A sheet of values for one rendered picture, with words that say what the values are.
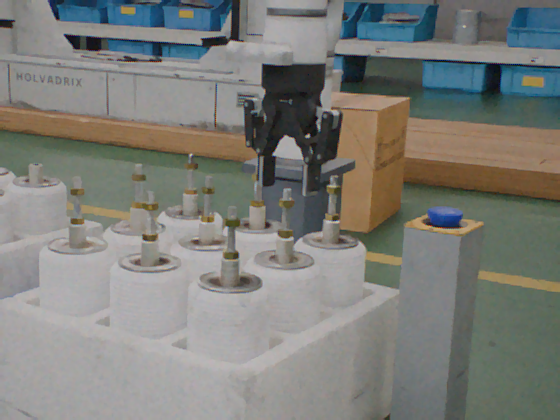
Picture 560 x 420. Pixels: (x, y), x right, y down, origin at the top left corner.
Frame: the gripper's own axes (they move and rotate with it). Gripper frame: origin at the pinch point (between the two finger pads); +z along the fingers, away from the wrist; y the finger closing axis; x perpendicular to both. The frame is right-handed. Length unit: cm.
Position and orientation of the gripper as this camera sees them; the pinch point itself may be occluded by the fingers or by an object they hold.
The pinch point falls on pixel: (288, 180)
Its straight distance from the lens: 115.1
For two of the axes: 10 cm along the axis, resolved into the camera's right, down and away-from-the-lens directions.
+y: -7.1, -2.0, 6.7
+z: -0.3, 9.7, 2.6
